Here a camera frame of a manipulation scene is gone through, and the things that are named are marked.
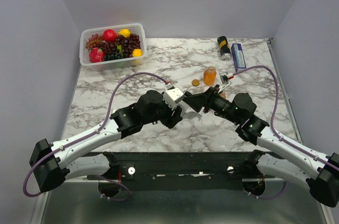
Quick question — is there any black aluminium base frame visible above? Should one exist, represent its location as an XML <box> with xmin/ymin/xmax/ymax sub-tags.
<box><xmin>80</xmin><ymin>150</ymin><xmax>266</xmax><ymax>195</ymax></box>

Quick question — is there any red grape bunch left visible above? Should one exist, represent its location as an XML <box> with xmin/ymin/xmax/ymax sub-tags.
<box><xmin>85</xmin><ymin>33</ymin><xmax>103</xmax><ymax>51</ymax></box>

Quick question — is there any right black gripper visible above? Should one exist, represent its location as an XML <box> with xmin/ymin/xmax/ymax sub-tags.
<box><xmin>183</xmin><ymin>84</ymin><xmax>240</xmax><ymax>124</ymax></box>

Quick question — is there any red apple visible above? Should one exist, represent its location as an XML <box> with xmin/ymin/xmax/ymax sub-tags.
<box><xmin>103</xmin><ymin>29</ymin><xmax>117</xmax><ymax>42</ymax></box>

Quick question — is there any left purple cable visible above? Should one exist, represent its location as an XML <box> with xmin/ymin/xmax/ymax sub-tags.
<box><xmin>23</xmin><ymin>72</ymin><xmax>174</xmax><ymax>198</ymax></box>

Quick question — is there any yellow lemon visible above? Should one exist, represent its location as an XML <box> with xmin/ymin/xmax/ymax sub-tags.
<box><xmin>119</xmin><ymin>29</ymin><xmax>131</xmax><ymax>38</ymax></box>
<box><xmin>132</xmin><ymin>49</ymin><xmax>142</xmax><ymax>57</ymax></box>

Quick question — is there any yellow lemon back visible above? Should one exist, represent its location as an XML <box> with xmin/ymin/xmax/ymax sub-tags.
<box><xmin>119</xmin><ymin>29</ymin><xmax>131</xmax><ymax>38</ymax></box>

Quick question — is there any blue white box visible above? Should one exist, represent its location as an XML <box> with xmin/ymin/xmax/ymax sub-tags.
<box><xmin>231</xmin><ymin>43</ymin><xmax>247</xmax><ymax>72</ymax></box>

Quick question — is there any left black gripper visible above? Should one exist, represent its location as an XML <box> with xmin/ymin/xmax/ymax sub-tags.
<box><xmin>142</xmin><ymin>92</ymin><xmax>183</xmax><ymax>130</ymax></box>

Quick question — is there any orange juice bottle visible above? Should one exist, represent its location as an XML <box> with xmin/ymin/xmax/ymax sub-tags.
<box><xmin>203</xmin><ymin>66</ymin><xmax>217</xmax><ymax>86</ymax></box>
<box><xmin>219</xmin><ymin>91</ymin><xmax>227</xmax><ymax>99</ymax></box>

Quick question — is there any clear bottle black cap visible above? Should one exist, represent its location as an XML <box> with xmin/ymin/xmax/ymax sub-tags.
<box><xmin>180</xmin><ymin>102</ymin><xmax>202</xmax><ymax>120</ymax></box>

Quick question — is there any white plastic fruit basket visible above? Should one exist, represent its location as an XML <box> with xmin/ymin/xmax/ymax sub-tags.
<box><xmin>79</xmin><ymin>23</ymin><xmax>147</xmax><ymax>71</ymax></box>

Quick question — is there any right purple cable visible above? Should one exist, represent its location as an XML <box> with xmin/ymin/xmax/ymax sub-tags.
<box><xmin>230</xmin><ymin>65</ymin><xmax>339</xmax><ymax>172</ymax></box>

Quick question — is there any dark red grape bunch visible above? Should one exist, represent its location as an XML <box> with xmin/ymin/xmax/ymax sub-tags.
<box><xmin>98</xmin><ymin>34</ymin><xmax>141</xmax><ymax>58</ymax></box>

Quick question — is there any pink dragon fruit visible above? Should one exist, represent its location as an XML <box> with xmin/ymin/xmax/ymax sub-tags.
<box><xmin>89</xmin><ymin>48</ymin><xmax>105</xmax><ymax>63</ymax></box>

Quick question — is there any black grape bunch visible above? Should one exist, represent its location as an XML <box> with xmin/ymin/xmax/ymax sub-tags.
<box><xmin>104</xmin><ymin>49</ymin><xmax>124</xmax><ymax>61</ymax></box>

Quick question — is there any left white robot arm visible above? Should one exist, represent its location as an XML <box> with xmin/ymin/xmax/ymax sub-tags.
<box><xmin>29</xmin><ymin>87</ymin><xmax>184</xmax><ymax>193</ymax></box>

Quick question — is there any purple cable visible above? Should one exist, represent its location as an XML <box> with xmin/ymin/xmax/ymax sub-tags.
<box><xmin>230</xmin><ymin>65</ymin><xmax>339</xmax><ymax>172</ymax></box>
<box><xmin>23</xmin><ymin>72</ymin><xmax>174</xmax><ymax>198</ymax></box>

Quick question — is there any yellow lemon front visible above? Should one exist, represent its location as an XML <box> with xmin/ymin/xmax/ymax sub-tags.
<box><xmin>132</xmin><ymin>49</ymin><xmax>142</xmax><ymax>57</ymax></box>

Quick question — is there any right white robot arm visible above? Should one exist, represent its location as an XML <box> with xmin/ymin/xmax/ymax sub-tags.
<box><xmin>183</xmin><ymin>87</ymin><xmax>338</xmax><ymax>208</ymax></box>

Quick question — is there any black drink can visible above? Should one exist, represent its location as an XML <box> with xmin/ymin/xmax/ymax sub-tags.
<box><xmin>217</xmin><ymin>36</ymin><xmax>231</xmax><ymax>60</ymax></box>

